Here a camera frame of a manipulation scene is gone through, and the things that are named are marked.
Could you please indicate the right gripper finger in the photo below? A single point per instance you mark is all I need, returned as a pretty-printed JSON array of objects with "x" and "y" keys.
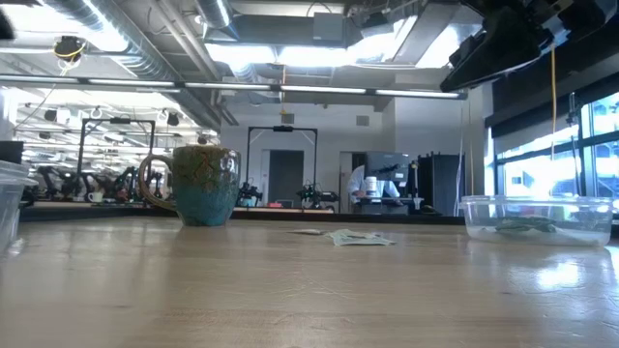
[
  {"x": 503, "y": 43},
  {"x": 464, "y": 52}
]

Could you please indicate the clear plastic container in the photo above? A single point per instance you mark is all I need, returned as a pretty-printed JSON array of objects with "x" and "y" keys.
[
  {"x": 483, "y": 217},
  {"x": 12, "y": 203}
]

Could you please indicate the black background robot arm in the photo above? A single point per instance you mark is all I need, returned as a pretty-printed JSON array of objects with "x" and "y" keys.
[
  {"x": 128, "y": 183},
  {"x": 314, "y": 195},
  {"x": 60, "y": 181},
  {"x": 249, "y": 195}
]

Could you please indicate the pale green Stevia packet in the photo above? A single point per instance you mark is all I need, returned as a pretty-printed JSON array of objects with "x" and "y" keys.
[
  {"x": 350, "y": 233},
  {"x": 362, "y": 240}
]

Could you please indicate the large black screen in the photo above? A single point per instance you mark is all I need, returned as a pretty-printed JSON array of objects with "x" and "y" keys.
[{"x": 387, "y": 162}]

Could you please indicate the black cabinet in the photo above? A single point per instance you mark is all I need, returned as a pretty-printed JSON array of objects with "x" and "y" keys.
[{"x": 442, "y": 186}]

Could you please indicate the grey ceiling box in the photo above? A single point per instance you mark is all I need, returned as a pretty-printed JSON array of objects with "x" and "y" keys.
[{"x": 328, "y": 26}]

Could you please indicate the large window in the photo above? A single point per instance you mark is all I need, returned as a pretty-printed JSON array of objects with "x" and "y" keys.
[{"x": 541, "y": 179}]

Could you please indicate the white canister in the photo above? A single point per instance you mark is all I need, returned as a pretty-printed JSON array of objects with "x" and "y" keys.
[{"x": 371, "y": 186}]

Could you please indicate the person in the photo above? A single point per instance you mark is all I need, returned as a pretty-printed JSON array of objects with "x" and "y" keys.
[{"x": 357, "y": 183}]

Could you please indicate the grey door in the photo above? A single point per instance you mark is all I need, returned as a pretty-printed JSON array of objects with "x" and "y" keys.
[{"x": 285, "y": 179}]

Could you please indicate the long light strip bar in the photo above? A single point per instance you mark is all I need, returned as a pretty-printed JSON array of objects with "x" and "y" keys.
[{"x": 227, "y": 86}]

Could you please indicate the teal brown ceramic mug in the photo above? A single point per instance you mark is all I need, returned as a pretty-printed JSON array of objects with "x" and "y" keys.
[{"x": 205, "y": 193}]

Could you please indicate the round black ceiling device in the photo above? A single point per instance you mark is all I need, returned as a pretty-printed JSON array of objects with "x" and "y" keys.
[{"x": 69, "y": 47}]

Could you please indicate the white cup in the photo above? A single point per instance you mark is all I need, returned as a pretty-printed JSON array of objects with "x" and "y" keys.
[{"x": 96, "y": 197}]

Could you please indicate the black computer monitor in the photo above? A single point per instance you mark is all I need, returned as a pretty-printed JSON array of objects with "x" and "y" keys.
[{"x": 10, "y": 152}]

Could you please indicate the grey wall vent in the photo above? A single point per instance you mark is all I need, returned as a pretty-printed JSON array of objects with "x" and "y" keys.
[
  {"x": 287, "y": 118},
  {"x": 362, "y": 121}
]

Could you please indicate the black robot rig frame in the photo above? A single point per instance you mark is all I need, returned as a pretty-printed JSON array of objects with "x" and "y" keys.
[
  {"x": 120, "y": 121},
  {"x": 283, "y": 128}
]

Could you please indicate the ribbed silver ceiling duct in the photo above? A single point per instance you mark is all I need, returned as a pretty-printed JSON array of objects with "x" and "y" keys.
[{"x": 135, "y": 60}]

